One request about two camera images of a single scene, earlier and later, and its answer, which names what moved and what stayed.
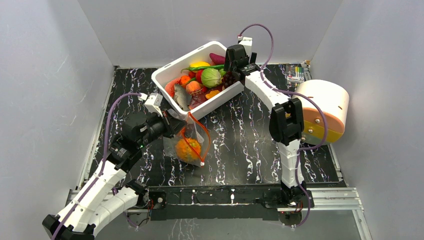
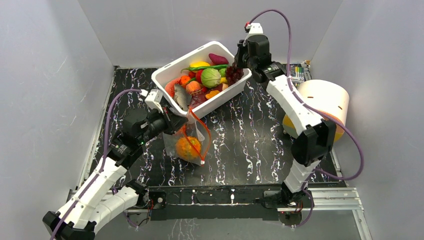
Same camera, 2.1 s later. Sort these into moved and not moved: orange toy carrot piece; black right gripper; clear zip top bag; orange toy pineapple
Moved: black right gripper
Not moved: clear zip top bag; orange toy pineapple; orange toy carrot piece
